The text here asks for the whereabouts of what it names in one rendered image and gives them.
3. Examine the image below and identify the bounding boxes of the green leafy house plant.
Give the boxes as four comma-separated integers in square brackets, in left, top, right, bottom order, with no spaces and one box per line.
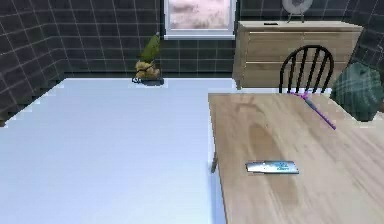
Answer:
[131,31,165,86]

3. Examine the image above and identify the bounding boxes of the light wooden chest of drawers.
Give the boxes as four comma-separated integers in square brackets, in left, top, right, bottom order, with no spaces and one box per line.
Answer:
[232,20,364,90]

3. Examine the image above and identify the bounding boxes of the white framed window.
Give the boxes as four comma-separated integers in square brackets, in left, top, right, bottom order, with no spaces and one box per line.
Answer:
[163,0,238,41]

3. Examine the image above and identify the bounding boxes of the light wooden table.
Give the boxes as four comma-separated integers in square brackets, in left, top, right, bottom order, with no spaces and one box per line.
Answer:
[207,92,384,224]

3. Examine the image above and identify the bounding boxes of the black spindle-back chair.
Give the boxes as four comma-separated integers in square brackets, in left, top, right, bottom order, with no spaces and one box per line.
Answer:
[278,44,335,95]

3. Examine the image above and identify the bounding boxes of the purple thin stick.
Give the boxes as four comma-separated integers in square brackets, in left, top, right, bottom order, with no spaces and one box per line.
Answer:
[288,91,337,131]

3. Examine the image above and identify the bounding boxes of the grey round desk fan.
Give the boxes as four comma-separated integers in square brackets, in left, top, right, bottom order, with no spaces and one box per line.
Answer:
[281,0,314,24]

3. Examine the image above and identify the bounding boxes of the green plaid cushion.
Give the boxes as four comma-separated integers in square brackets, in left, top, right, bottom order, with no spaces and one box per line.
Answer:
[329,61,384,122]

